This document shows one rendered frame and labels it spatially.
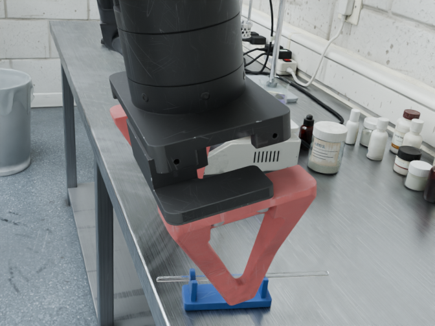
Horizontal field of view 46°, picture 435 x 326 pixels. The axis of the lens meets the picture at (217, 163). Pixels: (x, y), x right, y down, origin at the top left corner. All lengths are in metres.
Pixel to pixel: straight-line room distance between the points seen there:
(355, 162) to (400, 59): 0.33
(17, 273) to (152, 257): 1.27
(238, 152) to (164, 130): 0.63
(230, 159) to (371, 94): 0.51
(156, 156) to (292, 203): 0.06
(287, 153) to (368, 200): 0.15
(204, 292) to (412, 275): 0.28
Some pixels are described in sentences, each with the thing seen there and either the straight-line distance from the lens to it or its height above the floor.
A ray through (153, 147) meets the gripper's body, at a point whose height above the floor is 1.06.
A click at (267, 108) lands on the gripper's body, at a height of 1.07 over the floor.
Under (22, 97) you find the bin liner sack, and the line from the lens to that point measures 2.40.
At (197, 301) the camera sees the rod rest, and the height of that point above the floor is 0.76.
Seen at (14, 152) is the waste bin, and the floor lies 0.11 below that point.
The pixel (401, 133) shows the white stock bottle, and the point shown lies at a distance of 1.06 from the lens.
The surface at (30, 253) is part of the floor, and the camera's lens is 1.99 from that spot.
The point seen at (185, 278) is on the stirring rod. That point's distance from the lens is 0.58.
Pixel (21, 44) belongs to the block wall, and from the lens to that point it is 3.26.
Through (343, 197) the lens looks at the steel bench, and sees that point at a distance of 0.86.
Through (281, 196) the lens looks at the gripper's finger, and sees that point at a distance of 0.22.
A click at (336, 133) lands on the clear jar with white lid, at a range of 0.90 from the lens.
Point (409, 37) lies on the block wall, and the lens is 1.23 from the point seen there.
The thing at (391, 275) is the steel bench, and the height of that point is 0.75.
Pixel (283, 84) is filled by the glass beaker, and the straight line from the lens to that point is 0.89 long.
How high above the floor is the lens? 1.14
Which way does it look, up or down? 26 degrees down
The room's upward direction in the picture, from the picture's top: 5 degrees clockwise
